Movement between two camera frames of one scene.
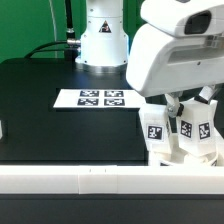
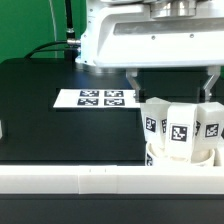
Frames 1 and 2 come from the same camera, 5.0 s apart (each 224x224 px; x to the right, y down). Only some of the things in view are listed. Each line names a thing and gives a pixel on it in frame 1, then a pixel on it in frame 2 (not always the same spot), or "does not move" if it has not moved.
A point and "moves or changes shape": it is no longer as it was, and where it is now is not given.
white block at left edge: (1, 133) does not move
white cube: (198, 127) -> (180, 128)
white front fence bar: (108, 180) does not move
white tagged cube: (155, 120) moves or changes shape
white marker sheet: (99, 98) does not move
